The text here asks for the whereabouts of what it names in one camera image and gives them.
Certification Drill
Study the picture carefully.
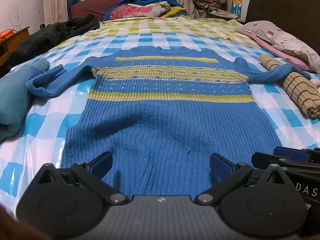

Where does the orange object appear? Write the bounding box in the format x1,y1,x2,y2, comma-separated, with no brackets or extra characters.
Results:
0,29,17,40

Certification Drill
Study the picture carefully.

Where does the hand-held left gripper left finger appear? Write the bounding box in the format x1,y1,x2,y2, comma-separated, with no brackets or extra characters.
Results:
37,151,130,205

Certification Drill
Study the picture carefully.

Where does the dark wooden headboard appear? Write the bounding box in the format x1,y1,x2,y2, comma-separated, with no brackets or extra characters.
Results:
245,0,320,48

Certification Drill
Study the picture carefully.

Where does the black jacket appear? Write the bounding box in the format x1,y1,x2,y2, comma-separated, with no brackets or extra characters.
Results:
7,14,100,66

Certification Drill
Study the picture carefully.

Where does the stack of papers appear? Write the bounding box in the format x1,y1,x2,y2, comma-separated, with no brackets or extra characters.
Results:
207,9,241,20

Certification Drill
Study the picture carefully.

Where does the pink pillow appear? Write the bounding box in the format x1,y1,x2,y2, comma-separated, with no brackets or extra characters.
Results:
234,29,316,72

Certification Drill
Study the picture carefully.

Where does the green checkered bed sheet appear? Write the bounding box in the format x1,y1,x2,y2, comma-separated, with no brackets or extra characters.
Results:
54,14,260,53

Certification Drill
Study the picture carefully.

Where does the blue striped knit sweater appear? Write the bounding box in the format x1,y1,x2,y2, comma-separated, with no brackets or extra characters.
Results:
27,46,312,198

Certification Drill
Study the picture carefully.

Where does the beige striped folded sweater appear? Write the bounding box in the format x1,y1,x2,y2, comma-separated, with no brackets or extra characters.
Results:
259,54,320,119

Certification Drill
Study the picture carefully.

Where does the wooden cabinet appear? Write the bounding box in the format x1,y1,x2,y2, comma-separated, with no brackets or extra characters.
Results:
0,26,30,68

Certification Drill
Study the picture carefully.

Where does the yellow cloth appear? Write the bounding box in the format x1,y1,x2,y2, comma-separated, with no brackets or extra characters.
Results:
169,5,188,18

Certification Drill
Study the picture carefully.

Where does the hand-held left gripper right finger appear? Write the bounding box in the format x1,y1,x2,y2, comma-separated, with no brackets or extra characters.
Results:
194,152,288,205

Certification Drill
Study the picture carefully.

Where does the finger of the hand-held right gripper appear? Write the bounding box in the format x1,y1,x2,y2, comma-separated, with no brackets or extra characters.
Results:
273,146,320,163
251,152,320,172

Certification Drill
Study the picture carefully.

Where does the teal fleece cloth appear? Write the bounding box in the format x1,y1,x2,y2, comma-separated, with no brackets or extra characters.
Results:
0,58,50,143

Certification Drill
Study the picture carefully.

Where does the dotted pillow in plastic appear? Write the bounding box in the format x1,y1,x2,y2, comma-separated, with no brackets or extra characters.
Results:
241,21,320,73

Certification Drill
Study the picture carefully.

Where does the maroon sofa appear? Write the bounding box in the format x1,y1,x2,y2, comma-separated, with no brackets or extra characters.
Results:
71,0,176,22

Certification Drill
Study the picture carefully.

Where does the yellow and cyan carton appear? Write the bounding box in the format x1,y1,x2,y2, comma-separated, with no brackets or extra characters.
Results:
230,0,244,18

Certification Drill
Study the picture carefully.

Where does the pink floral quilt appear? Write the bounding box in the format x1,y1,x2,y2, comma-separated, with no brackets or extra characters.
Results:
109,3,171,20

